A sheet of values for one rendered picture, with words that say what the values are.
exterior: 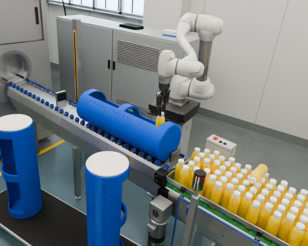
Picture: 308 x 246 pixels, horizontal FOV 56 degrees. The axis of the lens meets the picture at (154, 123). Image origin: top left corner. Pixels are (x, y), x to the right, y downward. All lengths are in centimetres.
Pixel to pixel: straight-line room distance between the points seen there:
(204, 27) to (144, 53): 171
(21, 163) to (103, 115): 76
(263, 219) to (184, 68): 99
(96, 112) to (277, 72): 303
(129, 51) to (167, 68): 217
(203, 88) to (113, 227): 134
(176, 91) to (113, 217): 123
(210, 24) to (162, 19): 258
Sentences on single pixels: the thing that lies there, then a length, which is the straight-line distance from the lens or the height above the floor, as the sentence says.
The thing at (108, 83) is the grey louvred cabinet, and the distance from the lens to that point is 438.
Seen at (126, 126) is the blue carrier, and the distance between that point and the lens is 213.
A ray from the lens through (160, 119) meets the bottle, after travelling 204.
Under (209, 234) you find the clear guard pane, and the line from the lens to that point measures 188.
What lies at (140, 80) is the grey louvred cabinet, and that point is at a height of 84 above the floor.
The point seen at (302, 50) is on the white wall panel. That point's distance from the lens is 455.
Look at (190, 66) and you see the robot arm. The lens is 184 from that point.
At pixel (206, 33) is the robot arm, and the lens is 231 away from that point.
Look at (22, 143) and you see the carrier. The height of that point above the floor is 91.
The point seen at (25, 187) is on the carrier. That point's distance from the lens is 270.
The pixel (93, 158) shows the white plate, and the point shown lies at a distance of 198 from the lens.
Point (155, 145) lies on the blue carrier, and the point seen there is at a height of 112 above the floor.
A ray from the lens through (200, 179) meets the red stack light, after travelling 154.
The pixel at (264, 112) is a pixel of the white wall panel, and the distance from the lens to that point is 484.
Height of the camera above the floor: 216
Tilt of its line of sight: 27 degrees down
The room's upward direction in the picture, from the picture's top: 5 degrees clockwise
